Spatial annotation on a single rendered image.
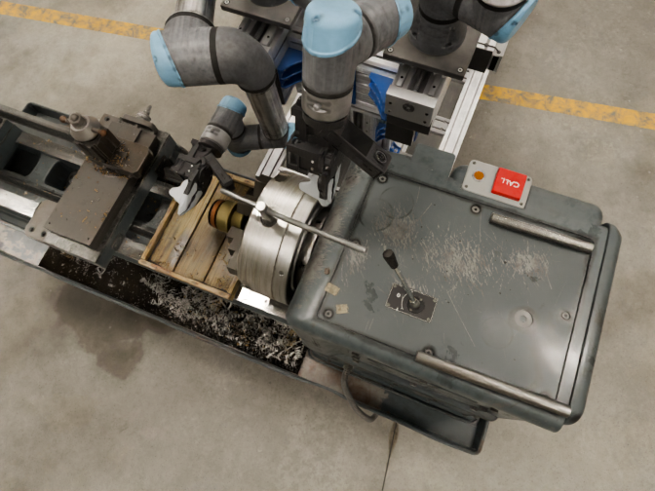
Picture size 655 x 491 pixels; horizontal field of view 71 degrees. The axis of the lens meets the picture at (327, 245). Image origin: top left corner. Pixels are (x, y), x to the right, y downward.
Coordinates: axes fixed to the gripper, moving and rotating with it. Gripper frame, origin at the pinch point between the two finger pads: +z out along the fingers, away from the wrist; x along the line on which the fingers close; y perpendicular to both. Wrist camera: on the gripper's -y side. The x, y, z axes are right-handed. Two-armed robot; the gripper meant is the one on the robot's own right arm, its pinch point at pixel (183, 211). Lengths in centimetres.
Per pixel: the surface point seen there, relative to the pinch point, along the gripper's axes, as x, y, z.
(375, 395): -55, -63, 22
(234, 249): 2.9, -18.3, 5.5
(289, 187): 13.7, -27.9, -10.2
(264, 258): 11.8, -29.0, 6.9
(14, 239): -53, 88, 20
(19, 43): -105, 210, -93
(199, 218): -19.5, 5.3, -4.8
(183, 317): -53, 10, 22
